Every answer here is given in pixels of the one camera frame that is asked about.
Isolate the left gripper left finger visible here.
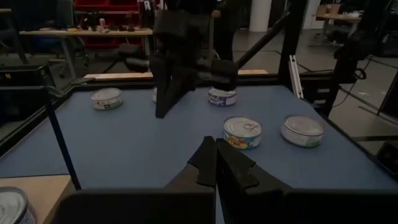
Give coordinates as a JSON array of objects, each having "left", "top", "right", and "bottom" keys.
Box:
[{"left": 164, "top": 136, "right": 218, "bottom": 192}]

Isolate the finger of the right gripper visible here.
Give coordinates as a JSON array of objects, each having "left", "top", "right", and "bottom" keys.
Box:
[
  {"left": 149, "top": 55, "right": 197, "bottom": 118},
  {"left": 210, "top": 59, "right": 239, "bottom": 91}
]

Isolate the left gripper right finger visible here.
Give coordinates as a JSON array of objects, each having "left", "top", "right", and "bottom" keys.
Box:
[{"left": 216, "top": 138, "right": 292, "bottom": 192}]

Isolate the blue label tuna can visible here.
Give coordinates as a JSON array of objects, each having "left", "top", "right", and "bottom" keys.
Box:
[
  {"left": 208, "top": 86, "right": 238, "bottom": 108},
  {"left": 0, "top": 186, "right": 37, "bottom": 224}
]

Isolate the green white tuna can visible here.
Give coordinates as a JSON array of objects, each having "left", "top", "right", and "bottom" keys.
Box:
[
  {"left": 280, "top": 114, "right": 326, "bottom": 149},
  {"left": 90, "top": 87, "right": 124, "bottom": 111}
]

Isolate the light wooden shelf board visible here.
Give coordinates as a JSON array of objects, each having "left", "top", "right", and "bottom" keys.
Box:
[{"left": 0, "top": 174, "right": 73, "bottom": 224}]

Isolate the person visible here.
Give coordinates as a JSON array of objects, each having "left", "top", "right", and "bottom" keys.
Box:
[{"left": 213, "top": 0, "right": 242, "bottom": 62}]

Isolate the black office chair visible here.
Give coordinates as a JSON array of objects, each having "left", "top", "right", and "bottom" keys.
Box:
[{"left": 102, "top": 43, "right": 150, "bottom": 74}]

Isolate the red storage bin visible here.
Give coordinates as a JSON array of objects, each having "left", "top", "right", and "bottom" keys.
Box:
[
  {"left": 82, "top": 36, "right": 147, "bottom": 50},
  {"left": 107, "top": 0, "right": 140, "bottom": 12},
  {"left": 73, "top": 0, "right": 108, "bottom": 12}
]

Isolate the white building column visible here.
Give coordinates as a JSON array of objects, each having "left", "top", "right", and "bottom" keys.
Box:
[{"left": 248, "top": 0, "right": 274, "bottom": 32}]

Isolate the blue table mat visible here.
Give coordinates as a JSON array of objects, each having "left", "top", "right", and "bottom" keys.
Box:
[{"left": 0, "top": 85, "right": 398, "bottom": 224}]

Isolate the wooden workbench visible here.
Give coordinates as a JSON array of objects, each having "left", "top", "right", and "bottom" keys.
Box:
[{"left": 18, "top": 27, "right": 154, "bottom": 78}]

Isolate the wooden desk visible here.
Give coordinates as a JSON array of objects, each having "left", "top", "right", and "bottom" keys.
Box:
[{"left": 313, "top": 2, "right": 363, "bottom": 24}]

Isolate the black equipment stand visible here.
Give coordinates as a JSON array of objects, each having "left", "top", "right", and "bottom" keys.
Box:
[{"left": 333, "top": 27, "right": 376, "bottom": 85}]

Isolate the white metal bracket strip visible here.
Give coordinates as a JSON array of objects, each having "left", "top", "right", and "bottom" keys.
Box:
[{"left": 288, "top": 54, "right": 304, "bottom": 100}]

